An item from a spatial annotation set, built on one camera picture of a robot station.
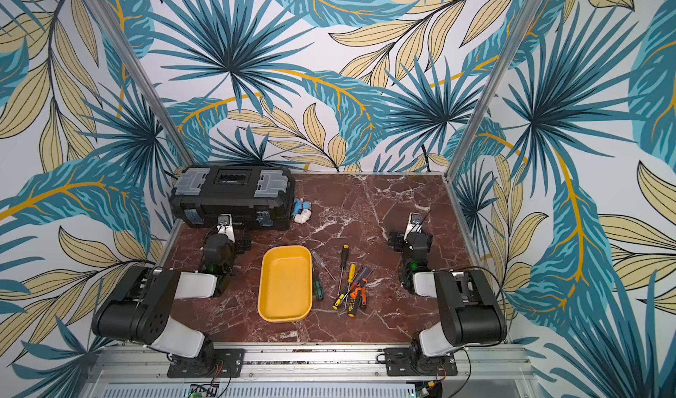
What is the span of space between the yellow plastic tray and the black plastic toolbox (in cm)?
12

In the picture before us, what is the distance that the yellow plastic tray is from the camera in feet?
2.67

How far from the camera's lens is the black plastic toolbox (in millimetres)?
897
